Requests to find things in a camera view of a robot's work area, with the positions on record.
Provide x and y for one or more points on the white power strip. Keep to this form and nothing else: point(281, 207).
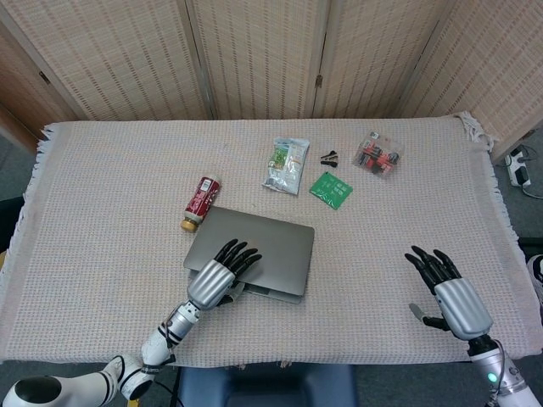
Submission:
point(518, 167)

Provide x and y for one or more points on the white green snack packet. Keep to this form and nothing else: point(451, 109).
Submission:
point(285, 167)

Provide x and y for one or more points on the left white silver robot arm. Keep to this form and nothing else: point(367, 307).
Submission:
point(157, 347)

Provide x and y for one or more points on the black chair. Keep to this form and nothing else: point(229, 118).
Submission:
point(8, 220)

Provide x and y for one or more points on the green square sachet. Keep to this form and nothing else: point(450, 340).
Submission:
point(331, 191)

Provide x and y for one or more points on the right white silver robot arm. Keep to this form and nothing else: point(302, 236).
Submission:
point(496, 373)

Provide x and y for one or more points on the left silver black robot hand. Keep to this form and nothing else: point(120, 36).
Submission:
point(212, 282)

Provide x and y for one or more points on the pink woven tablecloth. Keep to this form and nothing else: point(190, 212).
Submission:
point(106, 212)

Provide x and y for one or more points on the white black sneaker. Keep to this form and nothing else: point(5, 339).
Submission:
point(536, 273)

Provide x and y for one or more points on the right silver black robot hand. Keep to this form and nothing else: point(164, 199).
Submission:
point(462, 309)

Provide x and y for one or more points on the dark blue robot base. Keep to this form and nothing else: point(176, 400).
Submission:
point(267, 388)

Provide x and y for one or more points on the black binder clip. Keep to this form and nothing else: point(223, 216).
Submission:
point(330, 158)

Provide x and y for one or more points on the silver laptop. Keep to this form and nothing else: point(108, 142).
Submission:
point(282, 254)

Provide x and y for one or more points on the red coffee bottle tan cap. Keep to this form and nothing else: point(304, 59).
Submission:
point(201, 201)

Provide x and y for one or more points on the clear bag of batteries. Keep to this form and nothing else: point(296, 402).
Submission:
point(377, 157)

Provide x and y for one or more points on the woven folding screen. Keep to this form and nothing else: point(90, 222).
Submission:
point(254, 55)

